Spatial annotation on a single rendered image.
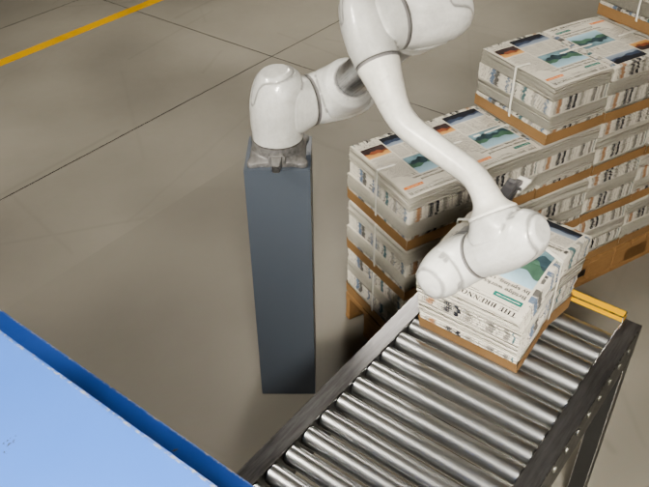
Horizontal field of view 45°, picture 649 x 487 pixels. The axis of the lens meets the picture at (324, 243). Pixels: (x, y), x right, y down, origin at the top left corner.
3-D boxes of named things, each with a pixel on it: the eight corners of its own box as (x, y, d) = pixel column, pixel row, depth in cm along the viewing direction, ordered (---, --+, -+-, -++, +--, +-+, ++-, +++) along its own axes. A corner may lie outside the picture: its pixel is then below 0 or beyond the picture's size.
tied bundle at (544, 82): (472, 104, 297) (479, 47, 283) (529, 85, 310) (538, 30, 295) (543, 147, 272) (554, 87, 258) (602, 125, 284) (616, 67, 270)
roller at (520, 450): (373, 368, 202) (373, 355, 199) (540, 459, 179) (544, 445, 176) (361, 380, 199) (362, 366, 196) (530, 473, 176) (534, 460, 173)
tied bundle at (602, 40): (529, 85, 309) (539, 30, 295) (583, 68, 321) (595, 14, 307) (602, 126, 284) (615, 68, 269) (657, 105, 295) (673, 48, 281)
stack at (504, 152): (343, 315, 326) (346, 144, 275) (549, 227, 373) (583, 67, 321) (397, 374, 300) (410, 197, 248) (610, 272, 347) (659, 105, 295)
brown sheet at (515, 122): (473, 102, 297) (474, 92, 294) (528, 84, 309) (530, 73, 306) (544, 146, 272) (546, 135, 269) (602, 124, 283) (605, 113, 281)
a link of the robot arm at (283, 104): (243, 129, 238) (238, 63, 225) (296, 117, 244) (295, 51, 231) (264, 155, 227) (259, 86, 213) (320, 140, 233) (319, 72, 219)
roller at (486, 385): (389, 350, 207) (400, 339, 210) (554, 437, 184) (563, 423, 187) (390, 336, 204) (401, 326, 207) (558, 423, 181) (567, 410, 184)
